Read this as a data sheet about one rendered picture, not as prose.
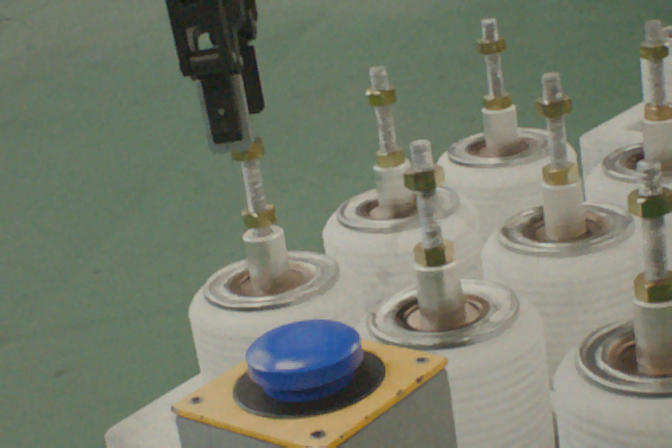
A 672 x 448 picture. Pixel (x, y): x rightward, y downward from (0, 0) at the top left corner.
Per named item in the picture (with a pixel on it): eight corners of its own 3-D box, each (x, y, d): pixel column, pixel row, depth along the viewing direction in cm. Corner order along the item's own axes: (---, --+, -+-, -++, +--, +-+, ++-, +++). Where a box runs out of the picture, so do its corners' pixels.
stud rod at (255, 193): (253, 253, 71) (228, 120, 68) (263, 246, 72) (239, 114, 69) (268, 254, 70) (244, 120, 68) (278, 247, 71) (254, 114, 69)
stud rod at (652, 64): (673, 140, 80) (664, 20, 77) (663, 145, 79) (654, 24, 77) (659, 138, 80) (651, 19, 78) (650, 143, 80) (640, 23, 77)
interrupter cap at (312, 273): (361, 262, 73) (360, 250, 73) (306, 319, 67) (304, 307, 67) (243, 260, 76) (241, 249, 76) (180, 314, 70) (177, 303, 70)
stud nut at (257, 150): (224, 161, 69) (222, 146, 69) (242, 150, 70) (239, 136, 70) (255, 161, 68) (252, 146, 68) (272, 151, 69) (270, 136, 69)
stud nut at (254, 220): (237, 228, 70) (234, 213, 70) (254, 216, 72) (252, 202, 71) (267, 229, 69) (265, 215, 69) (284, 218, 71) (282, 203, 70)
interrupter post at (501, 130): (482, 160, 87) (476, 113, 86) (491, 149, 89) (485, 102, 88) (516, 159, 86) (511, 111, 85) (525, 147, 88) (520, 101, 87)
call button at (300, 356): (391, 379, 45) (383, 326, 45) (317, 431, 43) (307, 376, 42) (305, 359, 48) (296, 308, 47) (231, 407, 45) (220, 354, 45)
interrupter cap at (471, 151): (434, 174, 86) (432, 164, 86) (465, 138, 93) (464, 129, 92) (546, 171, 83) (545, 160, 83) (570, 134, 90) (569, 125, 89)
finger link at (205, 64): (196, 40, 63) (215, 139, 65) (187, 54, 60) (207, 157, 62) (226, 36, 63) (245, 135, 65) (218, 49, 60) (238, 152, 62)
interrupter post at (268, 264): (301, 279, 72) (291, 224, 71) (283, 297, 70) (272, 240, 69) (263, 278, 73) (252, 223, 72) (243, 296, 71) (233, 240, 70)
